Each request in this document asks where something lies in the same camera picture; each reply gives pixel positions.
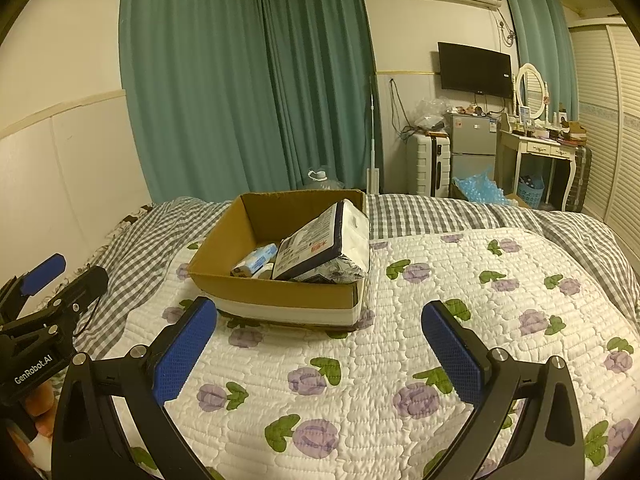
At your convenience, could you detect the silver mini fridge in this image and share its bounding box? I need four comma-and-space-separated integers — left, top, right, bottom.
444, 111, 502, 199

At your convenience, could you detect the teal curtain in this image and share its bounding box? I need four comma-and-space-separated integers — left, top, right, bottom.
499, 0, 582, 125
119, 0, 292, 207
251, 0, 386, 195

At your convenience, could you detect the floral tissue pack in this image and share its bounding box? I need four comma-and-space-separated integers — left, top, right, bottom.
295, 254, 366, 286
271, 199, 372, 282

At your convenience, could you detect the white louvered wardrobe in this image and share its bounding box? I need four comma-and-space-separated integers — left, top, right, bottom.
566, 14, 640, 247

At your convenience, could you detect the white dressing table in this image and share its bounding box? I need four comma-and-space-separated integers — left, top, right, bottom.
495, 127, 577, 212

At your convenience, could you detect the brown floral cloth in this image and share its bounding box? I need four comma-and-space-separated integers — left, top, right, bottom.
111, 203, 157, 229

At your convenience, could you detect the grey checked bed sheet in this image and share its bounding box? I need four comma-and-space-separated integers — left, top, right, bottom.
0, 192, 640, 361

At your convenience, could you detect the clear water jug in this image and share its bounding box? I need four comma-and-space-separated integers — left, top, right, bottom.
305, 164, 347, 192

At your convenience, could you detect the blue bubble wrap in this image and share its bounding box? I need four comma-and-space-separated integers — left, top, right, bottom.
451, 169, 522, 207

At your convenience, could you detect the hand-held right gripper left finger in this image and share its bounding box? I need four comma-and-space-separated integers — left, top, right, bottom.
52, 296, 218, 480

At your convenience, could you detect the blue plastic basket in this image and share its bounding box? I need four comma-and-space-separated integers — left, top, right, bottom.
516, 175, 547, 208

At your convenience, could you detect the dark suitcase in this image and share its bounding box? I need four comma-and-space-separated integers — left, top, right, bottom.
564, 145, 594, 213

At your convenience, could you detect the brown cardboard box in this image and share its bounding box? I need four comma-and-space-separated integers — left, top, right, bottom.
187, 189, 371, 329

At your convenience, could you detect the small blue white tissue pack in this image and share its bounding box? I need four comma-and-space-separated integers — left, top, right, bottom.
230, 243, 279, 278

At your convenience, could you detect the clear plastic bag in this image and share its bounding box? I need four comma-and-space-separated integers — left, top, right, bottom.
411, 98, 449, 132

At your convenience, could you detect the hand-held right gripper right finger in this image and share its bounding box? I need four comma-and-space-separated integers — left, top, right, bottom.
421, 301, 586, 480

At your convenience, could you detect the person's left hand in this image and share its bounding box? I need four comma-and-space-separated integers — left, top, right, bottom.
20, 382, 60, 442

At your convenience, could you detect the white suitcase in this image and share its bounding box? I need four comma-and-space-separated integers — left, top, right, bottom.
404, 132, 451, 198

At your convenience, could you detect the floral quilted blanket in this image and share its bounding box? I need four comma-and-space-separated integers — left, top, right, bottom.
32, 227, 640, 480

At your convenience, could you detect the black wall television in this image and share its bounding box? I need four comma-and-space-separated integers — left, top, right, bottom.
437, 41, 515, 100

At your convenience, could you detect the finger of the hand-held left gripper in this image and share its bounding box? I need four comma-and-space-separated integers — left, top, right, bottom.
0, 254, 67, 322
0, 266, 110, 337

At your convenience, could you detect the white mop pole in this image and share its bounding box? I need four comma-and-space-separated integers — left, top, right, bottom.
366, 74, 382, 196

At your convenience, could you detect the white oval vanity mirror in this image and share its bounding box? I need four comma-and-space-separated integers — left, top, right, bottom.
513, 62, 548, 122

